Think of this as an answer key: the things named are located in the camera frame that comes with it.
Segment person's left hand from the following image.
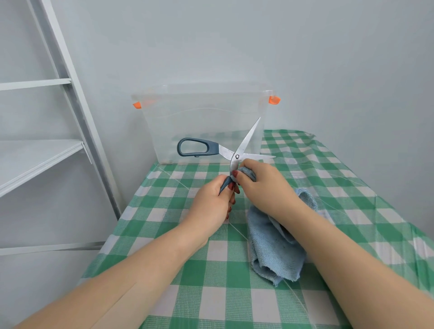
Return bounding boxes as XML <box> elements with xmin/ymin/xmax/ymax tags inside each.
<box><xmin>176</xmin><ymin>174</ymin><xmax>241</xmax><ymax>250</ymax></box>

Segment person's right hand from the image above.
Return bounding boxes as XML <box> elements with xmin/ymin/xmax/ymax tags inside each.
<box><xmin>231</xmin><ymin>158</ymin><xmax>311</xmax><ymax>231</ymax></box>

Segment blue microfibre cloth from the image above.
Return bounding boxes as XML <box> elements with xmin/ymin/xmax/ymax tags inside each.
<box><xmin>236</xmin><ymin>166</ymin><xmax>319</xmax><ymax>288</ymax></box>

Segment blue handled steel scissors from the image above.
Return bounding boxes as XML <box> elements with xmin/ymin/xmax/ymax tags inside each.
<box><xmin>177</xmin><ymin>117</ymin><xmax>277</xmax><ymax>197</ymax></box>

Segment person's left forearm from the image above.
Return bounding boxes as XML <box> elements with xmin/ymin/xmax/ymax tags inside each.
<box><xmin>13</xmin><ymin>223</ymin><xmax>208</xmax><ymax>329</ymax></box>

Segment person's right forearm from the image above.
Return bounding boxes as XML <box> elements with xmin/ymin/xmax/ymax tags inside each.
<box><xmin>291</xmin><ymin>205</ymin><xmax>434</xmax><ymax>329</ymax></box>

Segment green white checkered tablecloth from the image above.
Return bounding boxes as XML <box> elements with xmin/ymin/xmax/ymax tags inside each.
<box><xmin>78</xmin><ymin>129</ymin><xmax>434</xmax><ymax>329</ymax></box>

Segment clear plastic storage box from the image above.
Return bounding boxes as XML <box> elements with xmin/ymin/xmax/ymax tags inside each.
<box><xmin>131</xmin><ymin>82</ymin><xmax>282</xmax><ymax>165</ymax></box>

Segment white metal shelf rack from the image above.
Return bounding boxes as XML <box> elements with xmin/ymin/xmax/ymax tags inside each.
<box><xmin>0</xmin><ymin>0</ymin><xmax>122</xmax><ymax>257</ymax></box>

